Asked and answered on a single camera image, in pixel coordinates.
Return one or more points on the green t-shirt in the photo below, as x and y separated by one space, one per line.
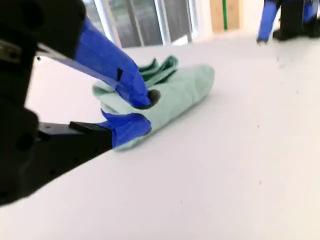
180 95

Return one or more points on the wooden board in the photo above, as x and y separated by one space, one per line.
233 15

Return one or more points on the green pole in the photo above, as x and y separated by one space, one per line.
224 15

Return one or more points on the white framed window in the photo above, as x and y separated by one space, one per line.
147 22

